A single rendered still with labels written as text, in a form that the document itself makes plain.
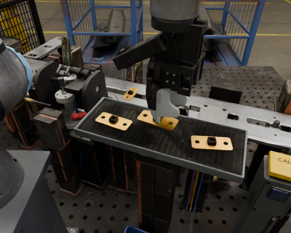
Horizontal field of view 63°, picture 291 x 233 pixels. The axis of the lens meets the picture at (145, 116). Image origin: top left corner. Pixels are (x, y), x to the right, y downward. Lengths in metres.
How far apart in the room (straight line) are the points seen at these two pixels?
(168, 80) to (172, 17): 0.11
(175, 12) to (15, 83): 0.35
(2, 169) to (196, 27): 0.43
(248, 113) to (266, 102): 0.67
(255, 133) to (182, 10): 0.57
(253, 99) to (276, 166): 1.08
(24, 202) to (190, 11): 0.45
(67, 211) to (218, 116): 0.64
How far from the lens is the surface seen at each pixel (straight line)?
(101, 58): 3.22
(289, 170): 0.54
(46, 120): 0.76
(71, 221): 0.96
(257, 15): 2.95
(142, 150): 0.49
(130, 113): 0.59
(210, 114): 0.69
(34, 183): 0.57
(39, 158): 0.61
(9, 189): 0.55
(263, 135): 0.85
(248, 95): 1.62
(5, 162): 0.54
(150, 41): 0.40
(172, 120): 0.51
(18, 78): 0.56
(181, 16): 0.37
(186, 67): 0.38
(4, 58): 0.55
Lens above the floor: 1.52
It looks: 39 degrees down
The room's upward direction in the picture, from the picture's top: straight up
